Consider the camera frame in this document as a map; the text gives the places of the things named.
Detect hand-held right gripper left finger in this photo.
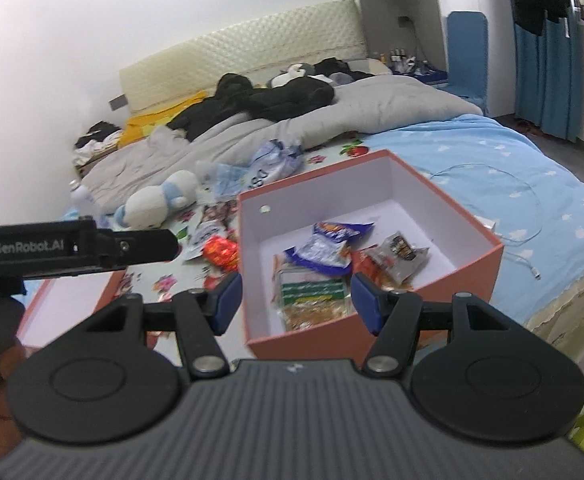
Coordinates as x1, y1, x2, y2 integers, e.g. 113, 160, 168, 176
79, 272, 243, 380

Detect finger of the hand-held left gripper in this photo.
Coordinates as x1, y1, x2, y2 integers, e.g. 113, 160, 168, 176
94, 228, 181, 270

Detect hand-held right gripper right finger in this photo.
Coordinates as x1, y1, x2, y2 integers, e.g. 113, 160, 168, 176
351, 272, 513, 381

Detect green white cracker packet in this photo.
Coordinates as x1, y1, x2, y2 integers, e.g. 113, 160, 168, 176
273, 267, 359, 333

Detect silver snack packet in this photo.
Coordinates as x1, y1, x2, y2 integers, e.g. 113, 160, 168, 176
371, 231, 431, 287

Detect blue white snack packet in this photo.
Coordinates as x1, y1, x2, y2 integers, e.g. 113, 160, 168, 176
284, 232, 353, 280

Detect blue orange snack packet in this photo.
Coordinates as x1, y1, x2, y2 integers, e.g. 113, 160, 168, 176
313, 220, 375, 247

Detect pink cardboard box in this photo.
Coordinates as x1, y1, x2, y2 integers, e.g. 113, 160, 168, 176
237, 149, 505, 362

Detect floral mat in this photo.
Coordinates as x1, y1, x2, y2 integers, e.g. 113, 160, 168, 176
117, 132, 373, 357

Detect white blue plush toy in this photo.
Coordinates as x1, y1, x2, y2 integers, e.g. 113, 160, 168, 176
114, 170, 201, 231

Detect shiny red snack packet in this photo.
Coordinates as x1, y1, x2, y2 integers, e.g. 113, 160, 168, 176
203, 235, 241, 270

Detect pink box lid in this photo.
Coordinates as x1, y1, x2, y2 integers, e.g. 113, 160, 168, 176
19, 269, 129, 352

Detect white spray can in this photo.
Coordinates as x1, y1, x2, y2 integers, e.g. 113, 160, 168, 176
69, 179, 99, 222

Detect black white clothes pile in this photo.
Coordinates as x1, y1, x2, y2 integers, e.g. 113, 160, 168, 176
73, 121, 124, 162

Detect yellow cloth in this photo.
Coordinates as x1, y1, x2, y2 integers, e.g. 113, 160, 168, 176
117, 91, 211, 149

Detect crumpled blue white plastic bags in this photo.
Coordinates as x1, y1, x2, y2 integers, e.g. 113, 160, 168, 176
196, 139, 304, 197

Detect black clothing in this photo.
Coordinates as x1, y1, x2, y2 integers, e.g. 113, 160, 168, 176
166, 73, 335, 142

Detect grey duvet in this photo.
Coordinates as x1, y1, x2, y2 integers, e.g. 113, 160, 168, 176
79, 74, 485, 211

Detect blue cloud-print bed sheet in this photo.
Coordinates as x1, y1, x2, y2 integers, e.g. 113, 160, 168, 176
362, 114, 584, 332

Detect cream padded headboard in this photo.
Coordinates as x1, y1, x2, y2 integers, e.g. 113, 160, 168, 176
118, 0, 365, 114

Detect dark grey clothing pile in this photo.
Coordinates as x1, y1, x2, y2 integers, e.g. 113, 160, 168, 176
314, 57, 375, 85

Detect group of small bottles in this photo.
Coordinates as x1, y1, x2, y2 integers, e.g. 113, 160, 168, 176
374, 48, 431, 74

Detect blue chair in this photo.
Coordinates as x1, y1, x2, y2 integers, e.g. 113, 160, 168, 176
444, 11, 489, 107

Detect blue curtain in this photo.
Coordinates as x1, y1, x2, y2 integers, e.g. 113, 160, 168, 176
514, 12, 581, 143

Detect white wardrobe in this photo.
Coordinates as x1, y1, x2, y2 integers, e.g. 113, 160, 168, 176
351, 0, 448, 74

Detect white cable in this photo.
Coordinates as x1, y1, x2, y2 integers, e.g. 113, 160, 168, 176
429, 164, 545, 281

